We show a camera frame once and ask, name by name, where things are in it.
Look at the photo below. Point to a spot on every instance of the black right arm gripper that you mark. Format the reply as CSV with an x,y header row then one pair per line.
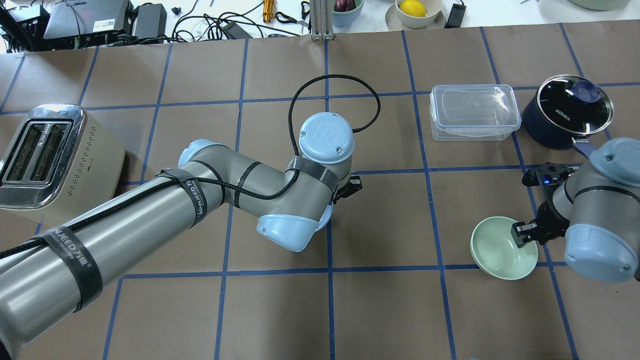
x,y
551,219

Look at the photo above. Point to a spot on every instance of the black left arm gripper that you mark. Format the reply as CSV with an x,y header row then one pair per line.
x,y
351,185

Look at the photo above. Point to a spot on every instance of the green bowl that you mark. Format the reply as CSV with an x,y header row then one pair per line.
x,y
494,250

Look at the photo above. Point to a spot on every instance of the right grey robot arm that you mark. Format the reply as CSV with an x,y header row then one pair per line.
x,y
595,207

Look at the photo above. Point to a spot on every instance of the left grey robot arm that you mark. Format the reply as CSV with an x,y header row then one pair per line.
x,y
63,269

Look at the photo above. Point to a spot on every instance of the blue bowl with fruit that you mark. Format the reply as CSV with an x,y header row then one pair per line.
x,y
346,12

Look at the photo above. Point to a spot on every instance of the beige bowl with lemon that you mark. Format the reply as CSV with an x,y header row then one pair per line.
x,y
415,14

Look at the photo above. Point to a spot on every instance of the clear plastic food container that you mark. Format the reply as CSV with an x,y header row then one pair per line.
x,y
473,112

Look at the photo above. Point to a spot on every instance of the dark blue pot with lid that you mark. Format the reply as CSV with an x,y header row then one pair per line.
x,y
566,111

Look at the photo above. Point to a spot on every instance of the orange tool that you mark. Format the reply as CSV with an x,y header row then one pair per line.
x,y
268,12

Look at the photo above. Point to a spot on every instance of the black power adapter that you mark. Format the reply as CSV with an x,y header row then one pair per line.
x,y
149,20

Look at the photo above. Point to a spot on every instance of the cream silver toaster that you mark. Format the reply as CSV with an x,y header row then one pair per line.
x,y
60,164

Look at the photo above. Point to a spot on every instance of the black electronics box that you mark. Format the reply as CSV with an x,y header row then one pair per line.
x,y
91,21

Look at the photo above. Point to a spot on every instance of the aluminium frame post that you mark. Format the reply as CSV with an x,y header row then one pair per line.
x,y
321,20

